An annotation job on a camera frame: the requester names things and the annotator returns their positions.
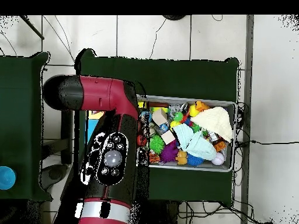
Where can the black metal rod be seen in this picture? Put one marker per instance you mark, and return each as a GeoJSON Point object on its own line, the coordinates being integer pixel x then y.
{"type": "Point", "coordinates": [32, 27]}

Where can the mint green cloth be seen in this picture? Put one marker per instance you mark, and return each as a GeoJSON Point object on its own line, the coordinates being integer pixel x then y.
{"type": "Point", "coordinates": [198, 145]}

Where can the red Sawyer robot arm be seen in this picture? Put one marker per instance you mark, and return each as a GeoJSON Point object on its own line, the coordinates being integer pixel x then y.
{"type": "Point", "coordinates": [98, 93]}

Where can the orange ball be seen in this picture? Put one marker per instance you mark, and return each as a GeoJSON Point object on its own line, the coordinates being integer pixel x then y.
{"type": "Point", "coordinates": [141, 140]}

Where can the wooden box with three holes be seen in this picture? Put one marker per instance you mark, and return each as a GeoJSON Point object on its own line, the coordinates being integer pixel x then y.
{"type": "Point", "coordinates": [91, 130]}

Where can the plush tiger toy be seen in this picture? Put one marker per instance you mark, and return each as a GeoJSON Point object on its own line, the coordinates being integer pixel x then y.
{"type": "Point", "coordinates": [154, 158]}

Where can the white baseball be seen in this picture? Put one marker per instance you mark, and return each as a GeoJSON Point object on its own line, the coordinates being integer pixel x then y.
{"type": "Point", "coordinates": [218, 159]}

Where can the large dark green tablecloth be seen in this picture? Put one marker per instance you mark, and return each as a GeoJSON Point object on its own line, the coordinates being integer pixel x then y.
{"type": "Point", "coordinates": [163, 74]}

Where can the dark green side tablecloth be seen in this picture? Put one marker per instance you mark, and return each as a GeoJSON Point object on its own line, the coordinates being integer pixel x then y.
{"type": "Point", "coordinates": [18, 116]}

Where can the cream knitted cloth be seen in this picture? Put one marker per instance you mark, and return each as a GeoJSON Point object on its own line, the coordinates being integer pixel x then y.
{"type": "Point", "coordinates": [215, 121]}

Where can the plain wooden cube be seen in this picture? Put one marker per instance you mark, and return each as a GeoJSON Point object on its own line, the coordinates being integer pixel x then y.
{"type": "Point", "coordinates": [167, 137]}
{"type": "Point", "coordinates": [160, 116]}

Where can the purple spiky toy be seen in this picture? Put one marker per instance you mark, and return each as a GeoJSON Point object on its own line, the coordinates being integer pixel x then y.
{"type": "Point", "coordinates": [169, 152]}

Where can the black stand bar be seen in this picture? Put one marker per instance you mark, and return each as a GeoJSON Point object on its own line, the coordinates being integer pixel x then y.
{"type": "Point", "coordinates": [66, 144]}

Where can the shallow clear mesh bin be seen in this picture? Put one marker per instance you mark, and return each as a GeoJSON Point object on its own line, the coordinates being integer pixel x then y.
{"type": "Point", "coordinates": [186, 166]}

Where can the green spiky ball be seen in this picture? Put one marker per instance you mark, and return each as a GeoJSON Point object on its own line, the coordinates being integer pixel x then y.
{"type": "Point", "coordinates": [157, 144]}

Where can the blue plastic cup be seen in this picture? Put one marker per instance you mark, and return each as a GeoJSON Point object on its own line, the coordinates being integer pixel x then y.
{"type": "Point", "coordinates": [7, 178]}

